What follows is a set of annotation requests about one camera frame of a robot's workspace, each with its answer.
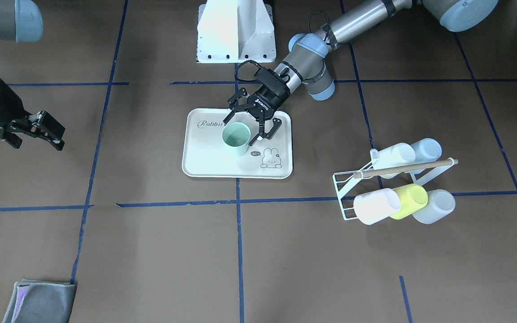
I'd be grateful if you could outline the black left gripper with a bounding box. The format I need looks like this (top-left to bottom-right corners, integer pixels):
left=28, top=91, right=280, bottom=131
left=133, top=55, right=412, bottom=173
left=222, top=85, right=290, bottom=146

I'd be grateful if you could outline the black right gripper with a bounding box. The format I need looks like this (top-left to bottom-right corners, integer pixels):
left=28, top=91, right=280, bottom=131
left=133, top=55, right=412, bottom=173
left=0, top=107, right=65, bottom=151

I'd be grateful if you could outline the green cup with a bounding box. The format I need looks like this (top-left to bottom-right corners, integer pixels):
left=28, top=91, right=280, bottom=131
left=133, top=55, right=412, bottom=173
left=222, top=122, right=252, bottom=157

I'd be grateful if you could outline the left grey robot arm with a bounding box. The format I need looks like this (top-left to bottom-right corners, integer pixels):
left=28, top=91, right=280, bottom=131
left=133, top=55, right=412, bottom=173
left=223, top=0, right=497, bottom=145

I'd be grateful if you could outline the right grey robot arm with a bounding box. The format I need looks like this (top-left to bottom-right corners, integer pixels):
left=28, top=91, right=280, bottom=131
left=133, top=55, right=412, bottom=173
left=0, top=0, right=65, bottom=151

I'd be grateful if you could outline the pink cup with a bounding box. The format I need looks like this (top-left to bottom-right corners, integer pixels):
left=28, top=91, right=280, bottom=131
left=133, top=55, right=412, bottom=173
left=353, top=188, right=401, bottom=225

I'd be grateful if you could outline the cream cup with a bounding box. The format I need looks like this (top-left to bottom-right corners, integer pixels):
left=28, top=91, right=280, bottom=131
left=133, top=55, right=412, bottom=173
left=372, top=143, right=416, bottom=170

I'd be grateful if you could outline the blue cup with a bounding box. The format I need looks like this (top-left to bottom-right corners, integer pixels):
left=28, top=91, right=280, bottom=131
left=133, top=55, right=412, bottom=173
left=411, top=138, right=443, bottom=164

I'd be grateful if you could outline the yellow cup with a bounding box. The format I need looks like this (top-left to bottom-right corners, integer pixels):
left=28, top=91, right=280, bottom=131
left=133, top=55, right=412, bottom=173
left=390, top=183, right=428, bottom=219

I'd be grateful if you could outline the grey cup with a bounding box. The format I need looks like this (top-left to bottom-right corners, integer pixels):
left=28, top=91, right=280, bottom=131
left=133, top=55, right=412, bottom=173
left=412, top=189, right=456, bottom=224

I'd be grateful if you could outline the grey folded cloth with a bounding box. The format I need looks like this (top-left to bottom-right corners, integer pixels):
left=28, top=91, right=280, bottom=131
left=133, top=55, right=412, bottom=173
left=2, top=279, right=77, bottom=323

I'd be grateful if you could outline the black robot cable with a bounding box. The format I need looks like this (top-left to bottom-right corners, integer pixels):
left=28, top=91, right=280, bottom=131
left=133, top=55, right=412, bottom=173
left=234, top=11, right=331, bottom=90

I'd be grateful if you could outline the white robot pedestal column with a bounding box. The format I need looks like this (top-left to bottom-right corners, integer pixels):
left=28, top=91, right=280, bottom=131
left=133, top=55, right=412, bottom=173
left=196, top=0, right=276, bottom=64

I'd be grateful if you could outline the white wire cup rack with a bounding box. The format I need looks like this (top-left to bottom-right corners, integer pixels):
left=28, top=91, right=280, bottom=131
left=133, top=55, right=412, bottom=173
left=332, top=148, right=455, bottom=221

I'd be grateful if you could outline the wooden rack handle rod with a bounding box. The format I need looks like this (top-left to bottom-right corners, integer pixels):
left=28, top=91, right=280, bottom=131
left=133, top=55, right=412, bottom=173
left=353, top=158, right=459, bottom=178

